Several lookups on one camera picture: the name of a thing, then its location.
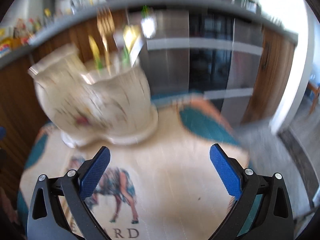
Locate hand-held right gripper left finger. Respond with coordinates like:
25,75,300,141
26,146,111,240

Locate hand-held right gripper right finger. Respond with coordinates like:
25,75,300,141
209,143,296,240

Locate white ceramic cutlery holder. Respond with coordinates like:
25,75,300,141
27,42,153,140

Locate gold fork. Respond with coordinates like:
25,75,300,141
96,6,115,77

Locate silver flower spoon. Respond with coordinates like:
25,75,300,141
140,17,157,40

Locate large yellow jar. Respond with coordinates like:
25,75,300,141
0,37,13,57

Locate stainless steel oven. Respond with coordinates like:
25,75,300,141
127,7,263,118

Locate wooden chair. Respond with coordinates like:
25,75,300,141
308,79,320,114

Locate grey speckled countertop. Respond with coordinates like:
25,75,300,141
0,0,300,69

